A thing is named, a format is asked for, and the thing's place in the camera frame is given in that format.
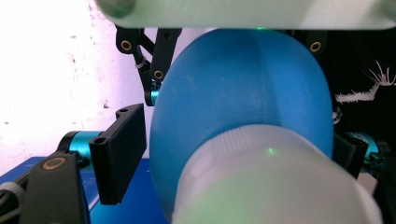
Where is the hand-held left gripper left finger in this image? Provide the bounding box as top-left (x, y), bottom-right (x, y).
top-left (89, 103), bottom-right (148, 206)

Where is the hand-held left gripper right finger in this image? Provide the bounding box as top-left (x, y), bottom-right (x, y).
top-left (332, 132), bottom-right (370, 180)

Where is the blue bottle with white cap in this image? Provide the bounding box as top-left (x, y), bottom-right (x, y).
top-left (148, 28), bottom-right (385, 224)

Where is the blue cardboard box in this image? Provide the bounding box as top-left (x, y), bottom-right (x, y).
top-left (0, 156), bottom-right (171, 224)

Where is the black cloth with white print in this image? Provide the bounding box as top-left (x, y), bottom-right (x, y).
top-left (317, 29), bottom-right (396, 147)

